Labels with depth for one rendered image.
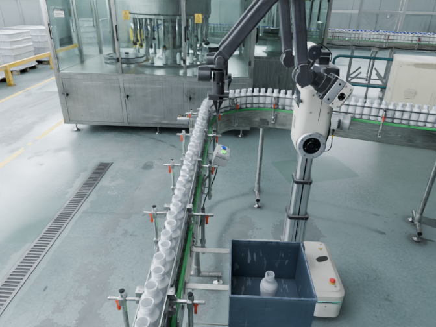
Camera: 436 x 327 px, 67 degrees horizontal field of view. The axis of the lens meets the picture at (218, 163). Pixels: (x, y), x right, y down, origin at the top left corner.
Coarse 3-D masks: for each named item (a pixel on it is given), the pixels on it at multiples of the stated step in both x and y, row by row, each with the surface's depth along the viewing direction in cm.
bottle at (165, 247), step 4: (160, 244) 110; (164, 244) 112; (168, 244) 112; (160, 248) 110; (164, 248) 109; (168, 248) 109; (164, 252) 109; (168, 252) 110; (172, 252) 111; (168, 256) 110; (172, 256) 111; (168, 260) 110; (172, 260) 111; (172, 264) 111; (172, 268) 112; (172, 280) 114; (172, 284) 115
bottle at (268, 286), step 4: (268, 272) 136; (272, 272) 136; (268, 276) 133; (272, 276) 133; (264, 280) 136; (268, 280) 134; (272, 280) 134; (260, 284) 138; (264, 284) 135; (268, 284) 134; (272, 284) 135; (276, 284) 136; (260, 288) 137; (264, 288) 135; (268, 288) 134; (272, 288) 134; (276, 288) 135; (264, 292) 135; (268, 292) 134; (272, 292) 135; (264, 296) 137; (268, 296) 136; (272, 296) 136
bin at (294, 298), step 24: (240, 240) 145; (240, 264) 151; (264, 264) 151; (288, 264) 150; (192, 288) 123; (216, 288) 123; (240, 288) 149; (288, 288) 149; (312, 288) 123; (240, 312) 122; (264, 312) 121; (288, 312) 121; (312, 312) 120
